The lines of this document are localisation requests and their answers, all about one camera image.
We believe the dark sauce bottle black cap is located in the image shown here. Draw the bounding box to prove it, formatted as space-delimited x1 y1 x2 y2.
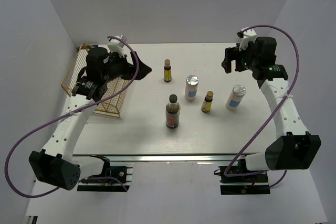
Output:
165 94 181 129

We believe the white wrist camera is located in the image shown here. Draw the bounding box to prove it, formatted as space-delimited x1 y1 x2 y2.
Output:
237 28 257 51
107 38 125 58

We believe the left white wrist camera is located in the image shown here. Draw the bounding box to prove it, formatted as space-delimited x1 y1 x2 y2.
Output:
107 38 125 58

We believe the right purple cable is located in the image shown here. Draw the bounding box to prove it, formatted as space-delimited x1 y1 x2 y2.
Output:
223 25 300 188

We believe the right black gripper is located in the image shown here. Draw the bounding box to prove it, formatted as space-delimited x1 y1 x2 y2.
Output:
221 40 259 73

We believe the purple cable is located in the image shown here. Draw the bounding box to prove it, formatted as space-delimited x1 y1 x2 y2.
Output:
4 36 140 198
223 25 300 188

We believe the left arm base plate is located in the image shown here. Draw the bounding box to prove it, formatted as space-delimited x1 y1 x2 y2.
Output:
77 162 133 193

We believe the aluminium rail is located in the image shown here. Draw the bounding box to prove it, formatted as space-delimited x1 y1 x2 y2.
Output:
72 153 266 164

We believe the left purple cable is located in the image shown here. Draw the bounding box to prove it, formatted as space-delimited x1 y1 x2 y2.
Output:
4 36 140 198

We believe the white jar foil lid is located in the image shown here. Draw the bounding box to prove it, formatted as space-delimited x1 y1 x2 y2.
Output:
184 75 199 101
225 84 246 111

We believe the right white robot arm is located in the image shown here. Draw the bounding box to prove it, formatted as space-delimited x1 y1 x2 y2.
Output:
222 37 321 182

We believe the yellow wire basket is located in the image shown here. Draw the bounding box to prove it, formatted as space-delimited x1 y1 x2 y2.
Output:
60 42 131 119

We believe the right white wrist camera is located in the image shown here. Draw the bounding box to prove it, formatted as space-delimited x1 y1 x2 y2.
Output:
237 28 257 51

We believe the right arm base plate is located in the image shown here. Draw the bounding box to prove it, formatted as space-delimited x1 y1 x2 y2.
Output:
213 166 270 195

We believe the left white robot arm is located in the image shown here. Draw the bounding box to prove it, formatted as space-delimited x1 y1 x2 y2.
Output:
29 47 152 190

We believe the small yellow bottle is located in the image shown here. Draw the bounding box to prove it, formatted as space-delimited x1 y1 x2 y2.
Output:
163 59 172 82
201 91 214 113

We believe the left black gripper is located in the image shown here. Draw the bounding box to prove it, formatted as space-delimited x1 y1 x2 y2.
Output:
101 51 151 83

